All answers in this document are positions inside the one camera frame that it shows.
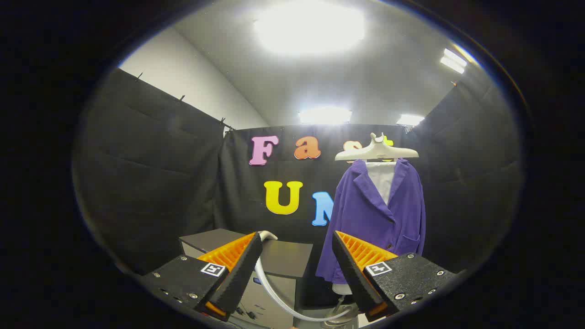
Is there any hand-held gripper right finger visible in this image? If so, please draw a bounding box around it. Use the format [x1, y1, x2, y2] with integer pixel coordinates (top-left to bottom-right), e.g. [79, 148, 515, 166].
[332, 230, 457, 323]

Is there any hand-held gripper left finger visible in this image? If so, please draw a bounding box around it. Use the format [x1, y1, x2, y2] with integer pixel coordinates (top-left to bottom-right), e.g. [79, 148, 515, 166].
[139, 232, 263, 320]

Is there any white steamer hose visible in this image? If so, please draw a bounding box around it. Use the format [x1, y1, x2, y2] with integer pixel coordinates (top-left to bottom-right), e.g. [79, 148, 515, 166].
[254, 257, 353, 322]

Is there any purple jacket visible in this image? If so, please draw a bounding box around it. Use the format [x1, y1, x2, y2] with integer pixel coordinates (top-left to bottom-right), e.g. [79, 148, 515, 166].
[315, 158, 426, 285]

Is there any white undershirt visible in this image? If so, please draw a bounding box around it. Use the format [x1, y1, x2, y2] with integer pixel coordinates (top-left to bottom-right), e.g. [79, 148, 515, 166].
[332, 161, 397, 296]

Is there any steamer stand base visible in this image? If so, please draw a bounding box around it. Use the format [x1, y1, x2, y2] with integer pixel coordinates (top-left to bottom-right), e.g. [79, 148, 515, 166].
[321, 292, 362, 329]

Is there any white clothes hanger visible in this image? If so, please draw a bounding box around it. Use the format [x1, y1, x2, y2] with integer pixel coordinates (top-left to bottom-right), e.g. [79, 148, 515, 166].
[335, 133, 420, 162]

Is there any grey cabinet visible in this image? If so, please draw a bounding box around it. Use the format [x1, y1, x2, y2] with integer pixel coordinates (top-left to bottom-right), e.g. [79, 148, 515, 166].
[179, 228, 314, 329]

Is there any black backdrop cloth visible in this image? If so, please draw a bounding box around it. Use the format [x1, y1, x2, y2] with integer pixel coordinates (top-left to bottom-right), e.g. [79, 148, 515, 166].
[73, 68, 524, 308]

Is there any large round ceiling light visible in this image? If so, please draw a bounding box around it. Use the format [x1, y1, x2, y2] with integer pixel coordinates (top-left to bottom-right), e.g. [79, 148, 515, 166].
[254, 1, 366, 56]

